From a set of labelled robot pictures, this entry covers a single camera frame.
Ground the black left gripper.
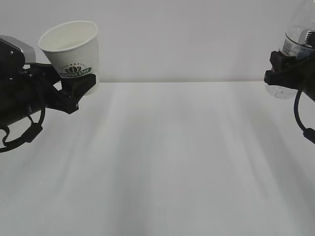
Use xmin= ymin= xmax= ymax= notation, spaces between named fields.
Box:
xmin=0 ymin=39 xmax=96 ymax=115

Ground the clear plastic water bottle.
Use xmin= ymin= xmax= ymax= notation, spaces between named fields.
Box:
xmin=266 ymin=0 xmax=315 ymax=99

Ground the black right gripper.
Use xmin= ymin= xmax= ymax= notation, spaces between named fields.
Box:
xmin=264 ymin=51 xmax=315 ymax=100

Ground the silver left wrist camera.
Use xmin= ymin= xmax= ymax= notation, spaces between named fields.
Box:
xmin=0 ymin=35 xmax=36 ymax=64

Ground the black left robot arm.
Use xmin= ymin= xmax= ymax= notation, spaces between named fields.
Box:
xmin=0 ymin=35 xmax=96 ymax=125

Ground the white paper coffee cup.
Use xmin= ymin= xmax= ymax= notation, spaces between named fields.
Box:
xmin=38 ymin=21 xmax=99 ymax=96

